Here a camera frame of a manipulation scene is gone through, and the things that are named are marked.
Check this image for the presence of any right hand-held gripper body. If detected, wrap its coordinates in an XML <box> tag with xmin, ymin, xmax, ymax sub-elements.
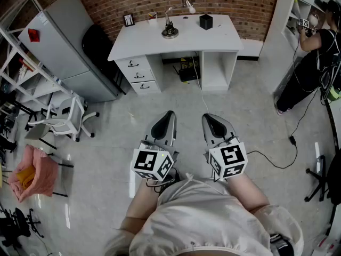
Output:
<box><xmin>204</xmin><ymin>135</ymin><xmax>249</xmax><ymax>181</ymax></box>

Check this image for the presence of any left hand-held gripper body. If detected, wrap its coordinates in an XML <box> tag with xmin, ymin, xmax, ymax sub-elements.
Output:
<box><xmin>130</xmin><ymin>139</ymin><xmax>180</xmax><ymax>182</ymax></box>

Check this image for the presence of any silver desk lamp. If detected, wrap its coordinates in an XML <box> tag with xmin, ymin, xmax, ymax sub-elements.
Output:
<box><xmin>160</xmin><ymin>0</ymin><xmax>197</xmax><ymax>39</ymax></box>

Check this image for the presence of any person's right forearm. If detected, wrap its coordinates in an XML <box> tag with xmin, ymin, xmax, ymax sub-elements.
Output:
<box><xmin>226</xmin><ymin>173</ymin><xmax>271</xmax><ymax>213</ymax></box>

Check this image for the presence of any person's left forearm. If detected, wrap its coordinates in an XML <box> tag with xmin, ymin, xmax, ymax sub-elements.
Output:
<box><xmin>121</xmin><ymin>179</ymin><xmax>161</xmax><ymax>235</ymax></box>

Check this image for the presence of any white drawer with black handle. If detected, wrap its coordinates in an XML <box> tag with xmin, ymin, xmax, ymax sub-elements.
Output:
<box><xmin>116</xmin><ymin>56</ymin><xmax>149</xmax><ymax>71</ymax></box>
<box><xmin>124</xmin><ymin>69</ymin><xmax>156</xmax><ymax>84</ymax></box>
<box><xmin>130</xmin><ymin>81</ymin><xmax>158</xmax><ymax>94</ymax></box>

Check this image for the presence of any white desk with drawers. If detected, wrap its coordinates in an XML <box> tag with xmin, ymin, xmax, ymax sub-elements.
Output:
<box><xmin>107</xmin><ymin>14</ymin><xmax>245</xmax><ymax>95</ymax></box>

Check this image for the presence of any black router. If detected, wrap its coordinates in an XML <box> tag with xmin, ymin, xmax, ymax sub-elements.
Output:
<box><xmin>172</xmin><ymin>62</ymin><xmax>201</xmax><ymax>83</ymax></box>

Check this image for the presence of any person's white shirt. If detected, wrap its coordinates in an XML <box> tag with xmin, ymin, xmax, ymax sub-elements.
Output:
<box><xmin>103</xmin><ymin>173</ymin><xmax>304</xmax><ymax>256</ymax></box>

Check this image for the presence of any white office chair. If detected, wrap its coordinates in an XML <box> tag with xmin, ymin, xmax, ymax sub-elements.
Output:
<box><xmin>25</xmin><ymin>96</ymin><xmax>100</xmax><ymax>143</ymax></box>

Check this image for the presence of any pink bag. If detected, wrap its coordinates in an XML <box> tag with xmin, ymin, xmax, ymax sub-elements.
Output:
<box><xmin>7</xmin><ymin>144</ymin><xmax>60</xmax><ymax>204</ymax></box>

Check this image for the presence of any black round chair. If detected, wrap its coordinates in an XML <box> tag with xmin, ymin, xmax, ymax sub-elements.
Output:
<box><xmin>82</xmin><ymin>24</ymin><xmax>131</xmax><ymax>95</ymax></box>

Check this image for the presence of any black office chair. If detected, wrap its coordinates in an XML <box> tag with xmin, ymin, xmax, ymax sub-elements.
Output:
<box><xmin>326</xmin><ymin>148</ymin><xmax>341</xmax><ymax>205</ymax></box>
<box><xmin>0</xmin><ymin>206</ymin><xmax>45</xmax><ymax>251</ymax></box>

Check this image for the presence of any black cube pen holder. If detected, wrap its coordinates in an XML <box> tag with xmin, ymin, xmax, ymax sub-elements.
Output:
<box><xmin>199</xmin><ymin>14</ymin><xmax>213</xmax><ymax>31</ymax></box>

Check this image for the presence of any white bookcase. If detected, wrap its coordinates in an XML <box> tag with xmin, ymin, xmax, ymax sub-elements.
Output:
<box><xmin>258</xmin><ymin>0</ymin><xmax>341</xmax><ymax>94</ymax></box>

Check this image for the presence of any yellow cloth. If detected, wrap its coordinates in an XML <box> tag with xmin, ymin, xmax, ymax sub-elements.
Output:
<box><xmin>15</xmin><ymin>165</ymin><xmax>36</xmax><ymax>189</ymax></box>

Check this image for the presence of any grey refrigerator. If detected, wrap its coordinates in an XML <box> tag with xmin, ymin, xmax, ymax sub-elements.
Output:
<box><xmin>18</xmin><ymin>0</ymin><xmax>120</xmax><ymax>104</ymax></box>

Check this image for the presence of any red fridge sticker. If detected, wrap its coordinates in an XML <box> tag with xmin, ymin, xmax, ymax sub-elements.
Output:
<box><xmin>27</xmin><ymin>28</ymin><xmax>41</xmax><ymax>43</ymax></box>

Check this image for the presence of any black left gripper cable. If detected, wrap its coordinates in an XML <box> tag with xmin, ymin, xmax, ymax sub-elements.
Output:
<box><xmin>145</xmin><ymin>166</ymin><xmax>182</xmax><ymax>195</ymax></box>

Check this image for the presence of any white cable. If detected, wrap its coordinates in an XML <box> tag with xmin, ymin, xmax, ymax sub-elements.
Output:
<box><xmin>192</xmin><ymin>51</ymin><xmax>212</xmax><ymax>115</ymax></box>

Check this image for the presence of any black cable with adapter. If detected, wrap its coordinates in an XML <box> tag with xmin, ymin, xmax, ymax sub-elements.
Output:
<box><xmin>246</xmin><ymin>88</ymin><xmax>322</xmax><ymax>170</ymax></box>

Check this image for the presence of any black waist strap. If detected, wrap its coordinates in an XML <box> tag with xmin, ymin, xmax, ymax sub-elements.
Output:
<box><xmin>269</xmin><ymin>233</ymin><xmax>293</xmax><ymax>256</ymax></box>

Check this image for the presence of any black picture frame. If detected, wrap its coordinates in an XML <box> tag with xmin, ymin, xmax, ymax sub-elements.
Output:
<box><xmin>123</xmin><ymin>13</ymin><xmax>135</xmax><ymax>28</ymax></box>

